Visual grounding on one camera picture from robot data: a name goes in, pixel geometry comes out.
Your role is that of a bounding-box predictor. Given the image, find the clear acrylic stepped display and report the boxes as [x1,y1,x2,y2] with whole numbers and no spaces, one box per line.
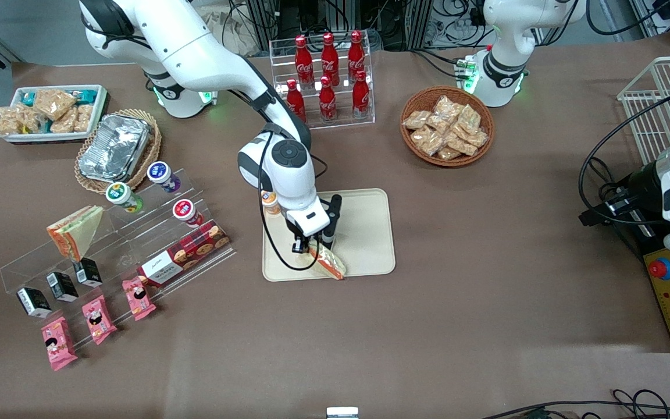
[0,169,237,351]

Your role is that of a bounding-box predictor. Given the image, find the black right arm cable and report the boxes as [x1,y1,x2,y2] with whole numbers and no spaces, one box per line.
[258,131,319,272]

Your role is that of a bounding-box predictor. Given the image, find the white rectangular snack tray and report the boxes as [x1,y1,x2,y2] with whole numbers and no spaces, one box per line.
[2,85,109,144]

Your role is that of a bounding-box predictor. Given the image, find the beige plastic serving tray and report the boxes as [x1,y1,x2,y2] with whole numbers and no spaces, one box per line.
[262,188,397,283]

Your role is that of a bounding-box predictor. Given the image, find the purple lidded yogurt cup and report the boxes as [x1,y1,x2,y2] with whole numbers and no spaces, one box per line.
[147,161,182,194]

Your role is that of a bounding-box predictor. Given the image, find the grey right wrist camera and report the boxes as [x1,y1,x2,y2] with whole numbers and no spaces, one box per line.
[319,195,343,246]

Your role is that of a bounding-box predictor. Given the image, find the round brown wicker basket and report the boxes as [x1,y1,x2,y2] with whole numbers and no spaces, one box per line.
[401,86,495,168]

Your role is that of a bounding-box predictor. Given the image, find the black floor cables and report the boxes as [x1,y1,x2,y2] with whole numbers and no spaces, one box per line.
[480,389,670,419]

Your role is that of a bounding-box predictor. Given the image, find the red cola bottle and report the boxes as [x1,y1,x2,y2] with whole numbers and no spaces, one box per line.
[319,76,337,123]
[348,30,366,82]
[321,33,340,85]
[295,35,314,88]
[286,79,307,124]
[352,70,370,120]

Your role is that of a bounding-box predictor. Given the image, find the pink snack packet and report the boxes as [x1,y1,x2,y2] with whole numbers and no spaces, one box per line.
[82,294,118,346]
[41,317,79,372]
[122,276,156,322]

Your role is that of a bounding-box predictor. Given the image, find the small black carton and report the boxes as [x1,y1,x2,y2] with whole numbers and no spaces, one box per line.
[16,287,52,318]
[73,258,104,288]
[46,272,79,303]

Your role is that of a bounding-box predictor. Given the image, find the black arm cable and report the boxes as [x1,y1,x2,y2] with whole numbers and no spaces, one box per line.
[258,131,319,272]
[578,93,670,226]

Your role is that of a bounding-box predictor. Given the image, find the clear acrylic bottle rack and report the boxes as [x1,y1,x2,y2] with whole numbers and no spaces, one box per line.
[269,32,376,134]

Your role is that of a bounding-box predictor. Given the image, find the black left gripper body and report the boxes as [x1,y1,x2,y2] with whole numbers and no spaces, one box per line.
[603,162,664,222]

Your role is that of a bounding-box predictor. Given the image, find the red lidded yogurt cup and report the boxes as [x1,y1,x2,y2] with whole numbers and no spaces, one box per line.
[172,199,204,228]

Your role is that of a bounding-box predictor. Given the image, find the red cookie box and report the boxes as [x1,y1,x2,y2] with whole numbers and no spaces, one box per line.
[137,220,231,287]

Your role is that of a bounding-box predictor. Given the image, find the triangle sandwich orange label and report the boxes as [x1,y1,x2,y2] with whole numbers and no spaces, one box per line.
[46,206,105,264]
[307,240,348,281]

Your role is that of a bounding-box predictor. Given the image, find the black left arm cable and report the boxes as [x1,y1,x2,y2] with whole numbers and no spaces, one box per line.
[578,93,670,226]

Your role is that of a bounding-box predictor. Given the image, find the beige crumpled cloth bag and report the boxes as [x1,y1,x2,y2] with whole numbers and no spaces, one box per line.
[195,6,261,59]

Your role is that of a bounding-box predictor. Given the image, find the white wire basket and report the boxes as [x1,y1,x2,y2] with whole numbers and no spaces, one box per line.
[617,56,670,166]

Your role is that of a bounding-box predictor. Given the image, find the light woven wicker basket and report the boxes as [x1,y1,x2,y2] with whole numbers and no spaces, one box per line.
[74,109,162,194]

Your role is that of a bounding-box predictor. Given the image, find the silver foil container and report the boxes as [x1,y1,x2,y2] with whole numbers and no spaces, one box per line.
[78,114,151,182]

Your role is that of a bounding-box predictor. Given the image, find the aluminium frame equipment rack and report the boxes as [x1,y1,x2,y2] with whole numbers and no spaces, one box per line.
[245,0,487,52]

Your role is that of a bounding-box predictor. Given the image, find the green lidded yogurt cup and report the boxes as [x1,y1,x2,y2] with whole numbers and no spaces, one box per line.
[106,182,144,214]

